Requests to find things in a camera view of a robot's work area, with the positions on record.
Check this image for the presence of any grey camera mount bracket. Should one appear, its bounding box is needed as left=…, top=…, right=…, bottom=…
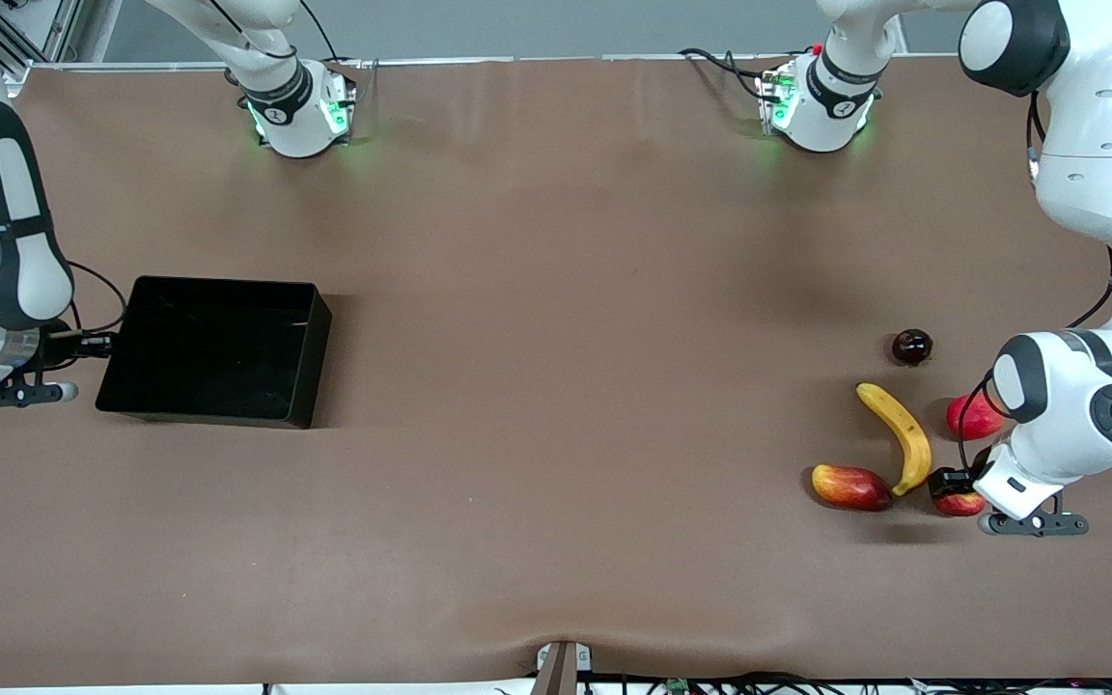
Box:
left=530, top=639, right=594, bottom=695

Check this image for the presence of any red apple with stem dimple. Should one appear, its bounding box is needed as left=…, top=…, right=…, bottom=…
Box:
left=935, top=487, right=987, bottom=518

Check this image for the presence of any smooth red round fruit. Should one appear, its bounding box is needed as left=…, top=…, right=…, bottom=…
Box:
left=946, top=393, right=1006, bottom=442

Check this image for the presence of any yellow banana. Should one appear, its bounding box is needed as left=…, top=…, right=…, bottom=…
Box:
left=854, top=382, right=933, bottom=497

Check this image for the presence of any silver table edge rail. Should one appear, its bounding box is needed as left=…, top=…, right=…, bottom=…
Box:
left=11, top=53, right=962, bottom=70

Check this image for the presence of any dark purple plum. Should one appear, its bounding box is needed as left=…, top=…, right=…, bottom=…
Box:
left=891, top=328, right=934, bottom=368

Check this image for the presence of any black left arm base cable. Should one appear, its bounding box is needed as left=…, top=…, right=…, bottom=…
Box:
left=677, top=46, right=781, bottom=102

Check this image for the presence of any black plastic box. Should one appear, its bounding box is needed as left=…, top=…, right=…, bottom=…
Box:
left=95, top=275, right=333, bottom=431

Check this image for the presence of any black arm base cable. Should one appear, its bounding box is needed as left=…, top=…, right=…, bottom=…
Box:
left=677, top=46, right=781, bottom=102
left=300, top=0, right=369, bottom=69

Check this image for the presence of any aluminium frame post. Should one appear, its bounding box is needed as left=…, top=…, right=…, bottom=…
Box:
left=0, top=0, right=84, bottom=97

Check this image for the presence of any red yellow mango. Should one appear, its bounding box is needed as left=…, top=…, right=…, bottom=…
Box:
left=811, top=464, right=893, bottom=513

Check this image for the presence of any brown table cover sheet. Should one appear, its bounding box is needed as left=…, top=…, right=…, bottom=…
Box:
left=0, top=53, right=1112, bottom=688

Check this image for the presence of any black right arm base cable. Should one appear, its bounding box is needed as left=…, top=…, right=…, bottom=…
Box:
left=300, top=0, right=369, bottom=69

